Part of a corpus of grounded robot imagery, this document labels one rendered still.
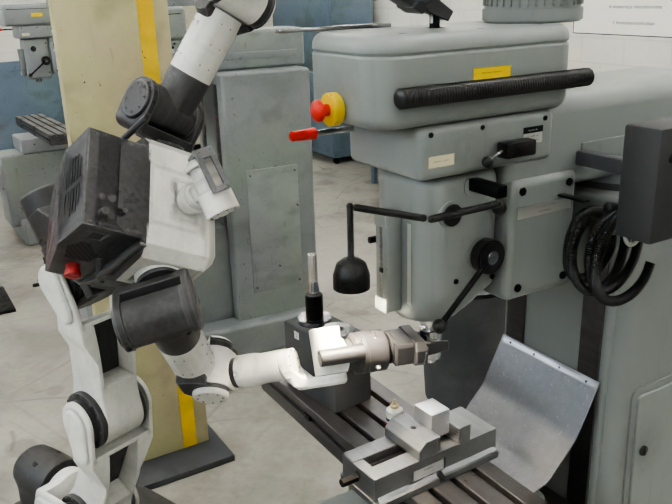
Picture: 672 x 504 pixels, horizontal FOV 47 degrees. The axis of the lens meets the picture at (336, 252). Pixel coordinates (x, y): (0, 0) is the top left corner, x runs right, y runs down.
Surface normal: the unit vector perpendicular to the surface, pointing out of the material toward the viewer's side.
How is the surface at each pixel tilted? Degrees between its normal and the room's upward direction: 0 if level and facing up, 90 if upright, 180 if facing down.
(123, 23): 90
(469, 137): 90
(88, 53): 90
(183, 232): 58
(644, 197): 90
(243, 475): 0
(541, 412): 64
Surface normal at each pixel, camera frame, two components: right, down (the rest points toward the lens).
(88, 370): -0.62, 0.27
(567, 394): -0.77, -0.25
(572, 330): -0.85, 0.19
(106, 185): 0.66, -0.34
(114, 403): 0.77, 0.03
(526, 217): 0.52, 0.27
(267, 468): -0.03, -0.95
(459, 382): -0.24, 0.39
